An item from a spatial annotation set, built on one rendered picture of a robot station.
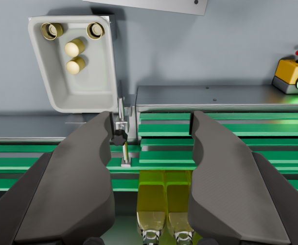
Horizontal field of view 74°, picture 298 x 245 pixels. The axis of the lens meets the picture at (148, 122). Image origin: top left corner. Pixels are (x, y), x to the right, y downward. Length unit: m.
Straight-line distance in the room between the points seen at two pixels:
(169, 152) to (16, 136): 0.41
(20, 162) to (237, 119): 0.51
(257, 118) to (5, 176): 0.65
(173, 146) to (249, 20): 0.36
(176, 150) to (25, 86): 0.47
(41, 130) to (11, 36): 0.25
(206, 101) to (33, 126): 0.48
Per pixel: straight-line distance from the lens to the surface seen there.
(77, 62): 0.53
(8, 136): 0.64
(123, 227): 0.56
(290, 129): 0.49
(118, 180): 0.53
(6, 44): 0.67
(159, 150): 0.47
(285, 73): 0.62
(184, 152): 0.46
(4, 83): 0.72
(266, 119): 0.51
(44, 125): 0.64
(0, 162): 0.59
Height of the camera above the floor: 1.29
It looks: 58 degrees down
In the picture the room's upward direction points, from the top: 178 degrees counter-clockwise
